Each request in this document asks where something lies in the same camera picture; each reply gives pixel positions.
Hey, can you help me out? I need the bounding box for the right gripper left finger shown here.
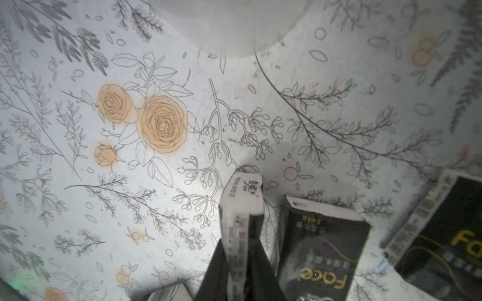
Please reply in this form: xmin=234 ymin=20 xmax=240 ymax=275
xmin=194 ymin=240 xmax=229 ymax=301

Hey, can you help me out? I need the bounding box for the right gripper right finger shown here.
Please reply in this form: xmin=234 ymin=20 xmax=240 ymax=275
xmin=246 ymin=238 xmax=286 ymax=301

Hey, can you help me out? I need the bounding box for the black Face tissue pack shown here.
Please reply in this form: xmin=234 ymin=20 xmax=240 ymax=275
xmin=277 ymin=196 xmax=370 ymax=300

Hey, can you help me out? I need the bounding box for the white storage box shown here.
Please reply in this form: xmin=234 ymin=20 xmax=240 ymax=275
xmin=149 ymin=0 xmax=311 ymax=58

